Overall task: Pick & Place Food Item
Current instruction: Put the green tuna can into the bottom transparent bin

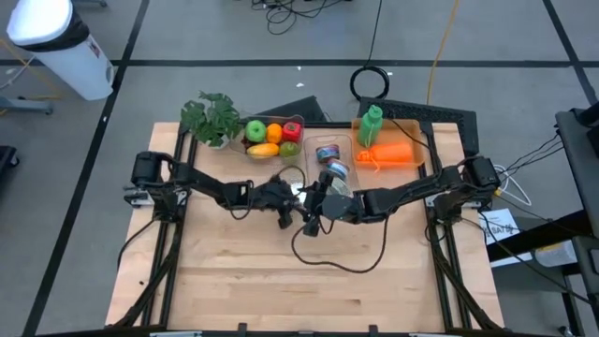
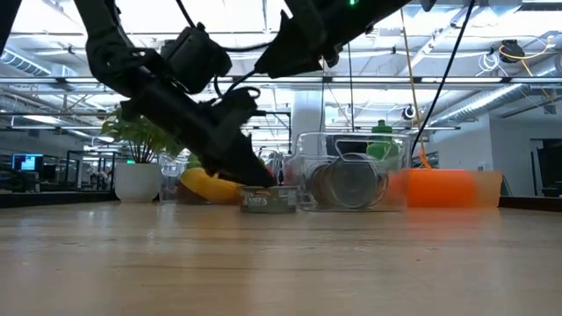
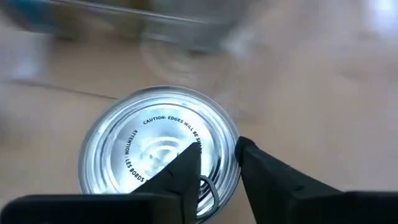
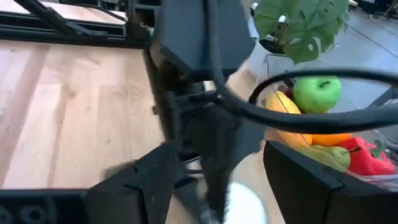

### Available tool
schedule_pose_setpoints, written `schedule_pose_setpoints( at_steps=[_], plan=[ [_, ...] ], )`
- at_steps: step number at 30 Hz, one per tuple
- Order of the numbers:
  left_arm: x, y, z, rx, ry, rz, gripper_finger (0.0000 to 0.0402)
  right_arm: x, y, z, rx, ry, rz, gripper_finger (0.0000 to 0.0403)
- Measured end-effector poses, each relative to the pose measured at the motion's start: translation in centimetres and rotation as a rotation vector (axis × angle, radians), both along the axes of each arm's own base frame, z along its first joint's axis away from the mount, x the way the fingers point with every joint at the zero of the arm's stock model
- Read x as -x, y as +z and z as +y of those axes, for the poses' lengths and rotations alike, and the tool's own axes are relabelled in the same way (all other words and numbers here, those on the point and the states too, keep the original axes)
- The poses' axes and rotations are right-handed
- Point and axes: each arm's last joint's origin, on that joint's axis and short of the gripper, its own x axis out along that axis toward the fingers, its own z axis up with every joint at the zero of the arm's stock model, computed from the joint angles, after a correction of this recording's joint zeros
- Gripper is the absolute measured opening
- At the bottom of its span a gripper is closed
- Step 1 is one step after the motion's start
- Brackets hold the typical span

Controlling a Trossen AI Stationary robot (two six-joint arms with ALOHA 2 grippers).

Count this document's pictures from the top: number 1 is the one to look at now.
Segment tangled black floor cables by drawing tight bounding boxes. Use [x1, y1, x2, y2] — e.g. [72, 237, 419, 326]
[250, 0, 352, 35]

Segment green plastic bottle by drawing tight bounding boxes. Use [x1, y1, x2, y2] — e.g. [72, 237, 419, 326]
[358, 104, 384, 147]

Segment green apple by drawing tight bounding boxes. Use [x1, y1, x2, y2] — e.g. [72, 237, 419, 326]
[244, 119, 267, 143]

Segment orange translucent plastic tray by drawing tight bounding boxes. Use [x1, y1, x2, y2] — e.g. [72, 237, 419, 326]
[350, 118, 425, 169]

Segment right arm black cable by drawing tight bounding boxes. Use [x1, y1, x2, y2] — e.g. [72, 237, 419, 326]
[290, 215, 390, 274]

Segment coiled black floor cable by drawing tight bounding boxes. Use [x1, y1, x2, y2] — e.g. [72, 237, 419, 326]
[349, 0, 390, 101]

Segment black metal bar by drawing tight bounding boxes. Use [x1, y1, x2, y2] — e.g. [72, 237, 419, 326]
[486, 210, 593, 263]

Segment yellow mango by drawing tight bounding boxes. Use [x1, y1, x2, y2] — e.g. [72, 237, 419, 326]
[245, 142, 280, 159]

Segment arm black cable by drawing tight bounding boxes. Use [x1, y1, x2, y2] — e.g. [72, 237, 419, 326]
[269, 164, 308, 188]
[290, 215, 390, 274]

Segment white wire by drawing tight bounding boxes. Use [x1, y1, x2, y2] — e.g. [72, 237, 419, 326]
[490, 163, 533, 207]

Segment white box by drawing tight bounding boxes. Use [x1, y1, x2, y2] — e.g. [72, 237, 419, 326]
[533, 239, 579, 268]

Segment green speckled pear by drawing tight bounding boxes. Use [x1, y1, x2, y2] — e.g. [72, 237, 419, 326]
[278, 141, 300, 165]

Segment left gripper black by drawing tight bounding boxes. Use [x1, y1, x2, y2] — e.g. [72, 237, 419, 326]
[252, 175, 303, 231]

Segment white trash can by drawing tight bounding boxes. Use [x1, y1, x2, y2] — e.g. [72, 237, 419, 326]
[5, 0, 115, 102]

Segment black flat panel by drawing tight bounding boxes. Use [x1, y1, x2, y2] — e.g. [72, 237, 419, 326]
[255, 95, 329, 124]

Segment orange fruit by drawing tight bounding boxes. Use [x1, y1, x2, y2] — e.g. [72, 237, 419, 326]
[265, 123, 284, 145]

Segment grey floor stand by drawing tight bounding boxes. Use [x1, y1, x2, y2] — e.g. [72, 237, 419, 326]
[0, 95, 53, 116]

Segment black cart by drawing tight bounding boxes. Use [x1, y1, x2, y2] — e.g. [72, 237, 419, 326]
[554, 100, 599, 226]

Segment green potted plant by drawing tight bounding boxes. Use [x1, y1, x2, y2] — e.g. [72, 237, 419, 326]
[180, 91, 243, 150]

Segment printed white paper sheet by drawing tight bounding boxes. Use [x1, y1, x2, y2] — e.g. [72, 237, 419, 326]
[477, 208, 520, 245]

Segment yellow cable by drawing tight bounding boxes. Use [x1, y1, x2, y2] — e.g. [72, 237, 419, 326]
[425, 0, 462, 105]

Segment gold can green label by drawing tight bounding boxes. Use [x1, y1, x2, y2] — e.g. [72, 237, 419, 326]
[327, 179, 353, 198]

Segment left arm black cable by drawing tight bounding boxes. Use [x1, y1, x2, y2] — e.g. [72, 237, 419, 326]
[269, 164, 308, 188]

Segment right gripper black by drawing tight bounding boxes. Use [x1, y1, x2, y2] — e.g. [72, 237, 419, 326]
[302, 169, 366, 238]

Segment red bell pepper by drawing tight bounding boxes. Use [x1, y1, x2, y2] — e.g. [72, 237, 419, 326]
[281, 121, 302, 143]

